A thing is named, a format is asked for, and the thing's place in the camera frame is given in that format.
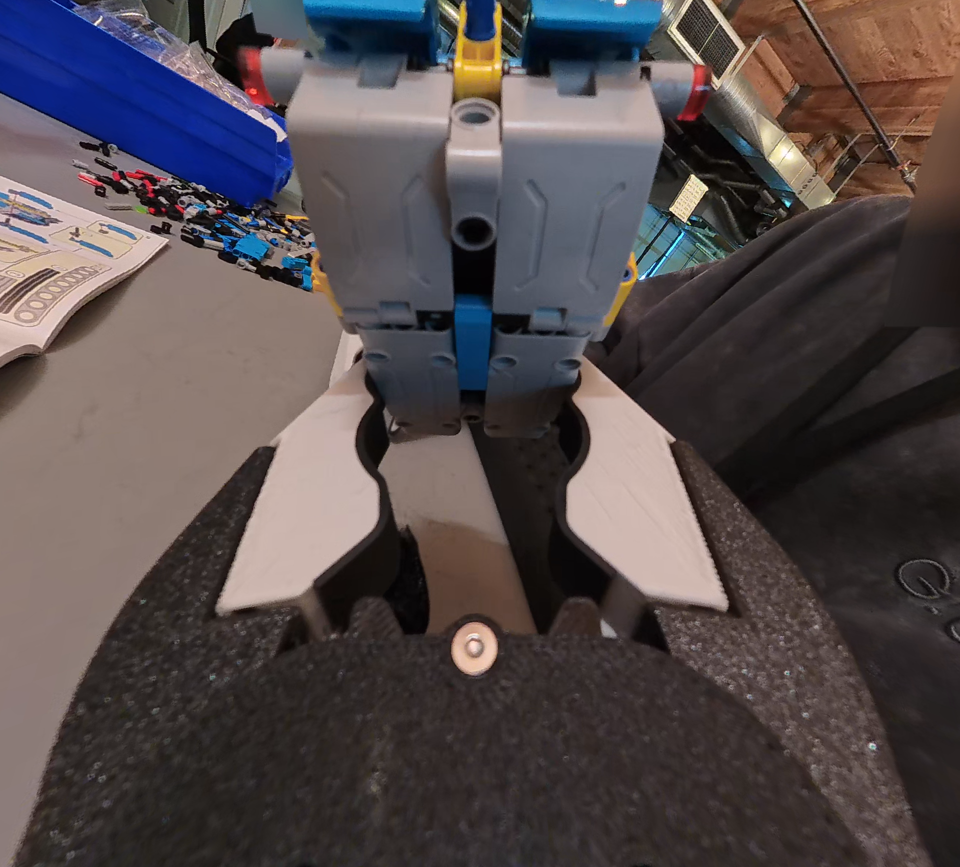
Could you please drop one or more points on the white vent grille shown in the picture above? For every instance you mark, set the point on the white vent grille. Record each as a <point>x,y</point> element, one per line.
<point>706,34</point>

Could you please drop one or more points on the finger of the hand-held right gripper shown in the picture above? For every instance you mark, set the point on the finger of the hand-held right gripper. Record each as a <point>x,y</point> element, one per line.
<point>346,366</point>

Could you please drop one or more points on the blue storage bin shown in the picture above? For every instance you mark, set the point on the blue storage bin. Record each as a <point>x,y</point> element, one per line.
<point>150,117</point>

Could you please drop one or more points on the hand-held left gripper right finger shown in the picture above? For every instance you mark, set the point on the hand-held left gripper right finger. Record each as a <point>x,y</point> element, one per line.
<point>637,507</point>

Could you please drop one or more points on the grey desk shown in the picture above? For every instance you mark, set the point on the grey desk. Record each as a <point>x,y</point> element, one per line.
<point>150,394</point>

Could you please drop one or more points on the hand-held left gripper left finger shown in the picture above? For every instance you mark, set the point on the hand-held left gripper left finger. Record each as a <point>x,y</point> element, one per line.
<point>315,507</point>

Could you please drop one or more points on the pile of small brick parts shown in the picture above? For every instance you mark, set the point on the pile of small brick parts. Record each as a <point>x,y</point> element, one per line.
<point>225,229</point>

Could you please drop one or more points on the open instruction booklet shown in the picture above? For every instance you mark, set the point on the open instruction booklet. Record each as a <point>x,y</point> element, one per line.
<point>60,259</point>

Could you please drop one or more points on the clear plastic bags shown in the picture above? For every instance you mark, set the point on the clear plastic bags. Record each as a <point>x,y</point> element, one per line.
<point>172,57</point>

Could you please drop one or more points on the blue grey toy robot model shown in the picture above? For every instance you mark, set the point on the blue grey toy robot model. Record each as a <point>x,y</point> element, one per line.
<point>375,192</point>

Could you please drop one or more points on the black dotted pad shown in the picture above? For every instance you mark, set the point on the black dotted pad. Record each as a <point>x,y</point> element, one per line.
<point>525,507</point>

